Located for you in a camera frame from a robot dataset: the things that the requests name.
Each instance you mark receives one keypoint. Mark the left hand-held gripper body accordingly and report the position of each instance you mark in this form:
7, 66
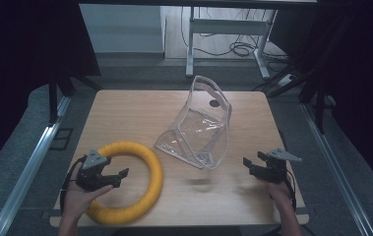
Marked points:
93, 170

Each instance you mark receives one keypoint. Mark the black metal stand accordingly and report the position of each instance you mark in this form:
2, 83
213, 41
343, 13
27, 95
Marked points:
320, 108
53, 98

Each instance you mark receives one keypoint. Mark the person's left hand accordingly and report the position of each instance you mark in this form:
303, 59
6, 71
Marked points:
77, 200

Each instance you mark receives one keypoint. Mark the person's right hand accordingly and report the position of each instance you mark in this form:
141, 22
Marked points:
279, 195

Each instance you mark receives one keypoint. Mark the clear plastic bag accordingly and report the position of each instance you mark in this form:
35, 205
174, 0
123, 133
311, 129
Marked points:
203, 131

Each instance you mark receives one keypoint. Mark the white metal desk frame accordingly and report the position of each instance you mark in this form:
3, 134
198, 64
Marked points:
226, 27

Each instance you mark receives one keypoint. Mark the aluminium floor rail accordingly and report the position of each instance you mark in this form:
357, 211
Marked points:
30, 164
335, 164

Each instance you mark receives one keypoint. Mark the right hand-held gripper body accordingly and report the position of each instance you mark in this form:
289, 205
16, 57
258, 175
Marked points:
275, 168

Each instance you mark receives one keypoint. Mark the dark curtain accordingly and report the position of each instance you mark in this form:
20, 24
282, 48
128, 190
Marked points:
361, 65
20, 65

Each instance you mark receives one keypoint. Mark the black floor frame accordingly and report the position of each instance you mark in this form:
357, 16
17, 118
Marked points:
62, 139

